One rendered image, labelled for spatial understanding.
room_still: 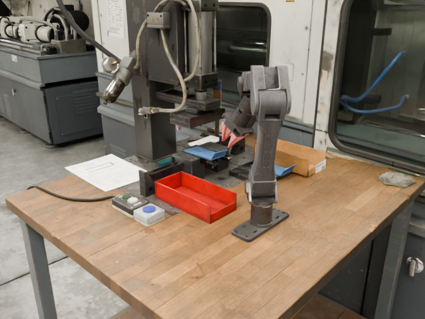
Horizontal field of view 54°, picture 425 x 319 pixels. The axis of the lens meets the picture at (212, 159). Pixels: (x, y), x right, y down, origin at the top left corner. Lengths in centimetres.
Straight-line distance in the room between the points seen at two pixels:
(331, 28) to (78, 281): 188
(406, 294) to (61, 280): 180
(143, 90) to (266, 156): 68
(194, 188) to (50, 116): 325
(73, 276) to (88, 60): 260
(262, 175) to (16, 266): 199
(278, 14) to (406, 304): 138
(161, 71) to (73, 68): 308
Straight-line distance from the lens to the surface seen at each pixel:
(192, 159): 146
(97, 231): 124
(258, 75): 104
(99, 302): 241
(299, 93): 197
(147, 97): 161
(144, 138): 168
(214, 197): 134
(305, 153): 167
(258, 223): 119
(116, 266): 108
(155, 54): 153
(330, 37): 180
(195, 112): 144
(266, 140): 107
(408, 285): 197
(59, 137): 461
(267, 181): 115
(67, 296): 250
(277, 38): 202
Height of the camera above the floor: 153
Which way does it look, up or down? 22 degrees down
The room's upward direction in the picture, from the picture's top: straight up
